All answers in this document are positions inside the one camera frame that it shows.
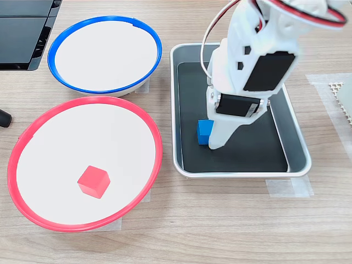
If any red cube block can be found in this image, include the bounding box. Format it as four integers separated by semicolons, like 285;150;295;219
77;165;111;199

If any red black white cable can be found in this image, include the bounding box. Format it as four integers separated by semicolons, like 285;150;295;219
254;0;348;30

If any black tray liner mat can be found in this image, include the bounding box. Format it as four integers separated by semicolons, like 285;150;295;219
177;60;289;173

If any red-rimmed white dish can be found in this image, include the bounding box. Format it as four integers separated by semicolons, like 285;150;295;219
7;96;163;233

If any white mesh mat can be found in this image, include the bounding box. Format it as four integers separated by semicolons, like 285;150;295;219
328;81;352;124

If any silver metal tray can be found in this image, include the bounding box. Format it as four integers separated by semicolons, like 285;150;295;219
169;41;313;179

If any pale grey plate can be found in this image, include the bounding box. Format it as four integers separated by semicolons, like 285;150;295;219
337;81;352;115

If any black flat device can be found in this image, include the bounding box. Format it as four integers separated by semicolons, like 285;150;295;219
0;0;63;72

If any blue-rimmed white dish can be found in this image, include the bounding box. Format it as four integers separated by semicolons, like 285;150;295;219
47;15;163;97

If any black rounded knob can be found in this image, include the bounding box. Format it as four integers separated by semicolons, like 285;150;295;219
0;108;13;128

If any blue cube block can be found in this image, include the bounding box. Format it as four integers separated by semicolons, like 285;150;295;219
196;119;216;146

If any wide clear tape patch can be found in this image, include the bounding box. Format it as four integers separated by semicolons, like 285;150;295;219
305;73;352;162

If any thin white cable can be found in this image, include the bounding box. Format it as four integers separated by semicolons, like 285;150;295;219
200;0;241;85

